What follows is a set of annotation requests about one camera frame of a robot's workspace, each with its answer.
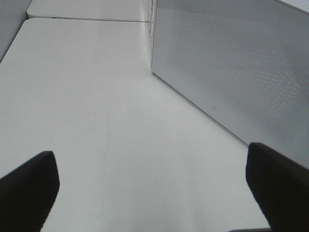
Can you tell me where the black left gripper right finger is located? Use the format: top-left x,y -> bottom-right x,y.
245,143 -> 309,232

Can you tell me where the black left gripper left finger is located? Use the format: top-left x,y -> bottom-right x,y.
0,151 -> 59,232

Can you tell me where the white microwave door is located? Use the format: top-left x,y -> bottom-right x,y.
151,0 -> 309,167

